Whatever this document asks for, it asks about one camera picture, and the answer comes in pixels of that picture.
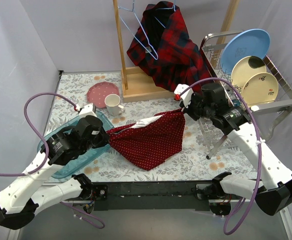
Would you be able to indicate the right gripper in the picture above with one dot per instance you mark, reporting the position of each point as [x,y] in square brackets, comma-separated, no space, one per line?
[188,108]

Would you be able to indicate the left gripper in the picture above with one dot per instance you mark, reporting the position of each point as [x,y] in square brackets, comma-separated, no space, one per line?
[102,137]

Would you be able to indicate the red polka dot cloth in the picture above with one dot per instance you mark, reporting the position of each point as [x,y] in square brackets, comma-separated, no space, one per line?
[149,142]

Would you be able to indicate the red plaid skirt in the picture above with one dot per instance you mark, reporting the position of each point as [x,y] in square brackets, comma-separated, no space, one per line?
[168,55]

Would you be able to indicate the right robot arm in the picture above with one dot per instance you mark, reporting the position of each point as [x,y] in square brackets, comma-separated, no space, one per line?
[272,191]

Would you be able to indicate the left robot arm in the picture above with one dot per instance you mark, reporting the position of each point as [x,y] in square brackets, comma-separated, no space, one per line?
[24,198]

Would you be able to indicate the wooden hanger stand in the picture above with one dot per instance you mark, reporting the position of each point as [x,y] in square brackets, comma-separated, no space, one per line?
[137,85]

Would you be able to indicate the metal dish rack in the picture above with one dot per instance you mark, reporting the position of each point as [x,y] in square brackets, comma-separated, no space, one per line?
[212,52]

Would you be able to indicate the blue white cup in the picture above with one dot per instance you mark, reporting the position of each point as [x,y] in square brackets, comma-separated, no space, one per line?
[236,102]

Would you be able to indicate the white mug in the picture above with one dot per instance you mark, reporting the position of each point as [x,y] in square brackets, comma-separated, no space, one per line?
[113,105]

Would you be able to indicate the pink dotted plate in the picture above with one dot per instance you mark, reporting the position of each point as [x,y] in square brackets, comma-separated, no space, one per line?
[97,93]

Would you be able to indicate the teal plastic tray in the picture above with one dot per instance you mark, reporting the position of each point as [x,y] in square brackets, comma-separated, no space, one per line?
[85,159]

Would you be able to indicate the cream plate black spot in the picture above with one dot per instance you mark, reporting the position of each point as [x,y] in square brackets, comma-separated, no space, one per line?
[245,69]

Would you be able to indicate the cream plate with flower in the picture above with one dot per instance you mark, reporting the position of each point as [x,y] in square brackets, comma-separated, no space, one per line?
[262,88]

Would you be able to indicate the blue plate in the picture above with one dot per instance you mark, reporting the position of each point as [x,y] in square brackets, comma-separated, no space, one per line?
[253,42]

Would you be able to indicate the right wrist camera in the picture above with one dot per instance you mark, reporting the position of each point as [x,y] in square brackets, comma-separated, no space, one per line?
[184,94]

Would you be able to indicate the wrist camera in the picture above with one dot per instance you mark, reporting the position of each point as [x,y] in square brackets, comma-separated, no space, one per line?
[87,110]
[184,94]

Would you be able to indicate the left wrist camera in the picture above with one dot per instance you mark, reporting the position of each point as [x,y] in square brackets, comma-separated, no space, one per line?
[87,110]

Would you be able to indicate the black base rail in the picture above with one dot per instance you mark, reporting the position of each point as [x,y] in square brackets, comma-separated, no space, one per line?
[157,195]

